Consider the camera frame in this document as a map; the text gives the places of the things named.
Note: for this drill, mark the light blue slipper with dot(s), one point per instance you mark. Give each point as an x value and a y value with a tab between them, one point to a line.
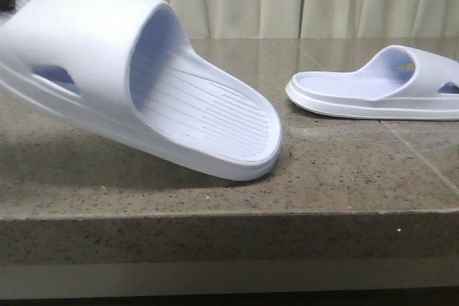
398	83
125	70

